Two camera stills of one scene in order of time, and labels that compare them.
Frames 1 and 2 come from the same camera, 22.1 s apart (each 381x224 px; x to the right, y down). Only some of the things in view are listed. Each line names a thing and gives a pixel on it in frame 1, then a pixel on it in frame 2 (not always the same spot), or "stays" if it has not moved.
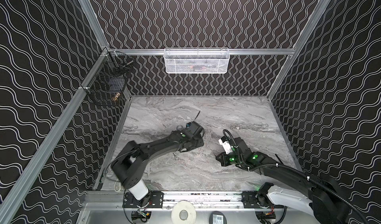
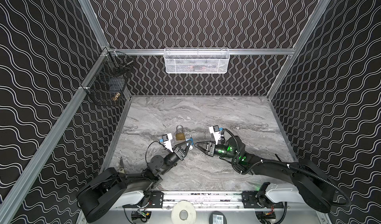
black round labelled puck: (217, 217) stays
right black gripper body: (225, 156) → (211, 149)
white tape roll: (180, 205) stays
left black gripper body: (193, 137) → (180, 152)
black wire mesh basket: (107, 84) stays
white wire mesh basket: (197, 60) stays
